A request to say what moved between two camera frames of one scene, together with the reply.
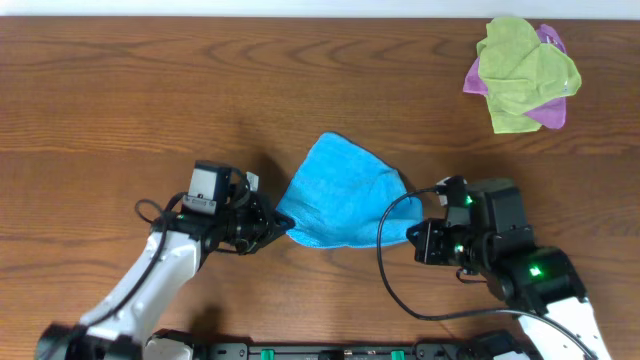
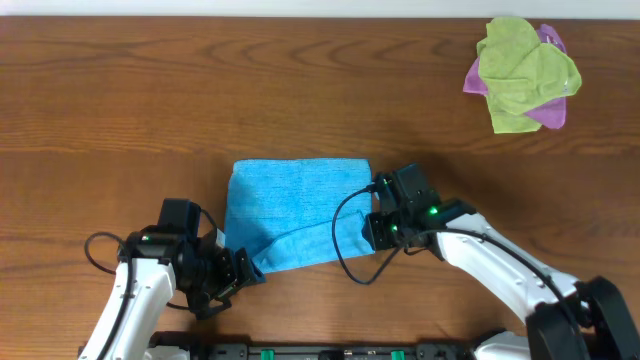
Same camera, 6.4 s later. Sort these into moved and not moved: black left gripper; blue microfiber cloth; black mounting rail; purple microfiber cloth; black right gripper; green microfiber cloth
Moved: black right gripper; black left gripper; blue microfiber cloth
Not moved: black mounting rail; green microfiber cloth; purple microfiber cloth
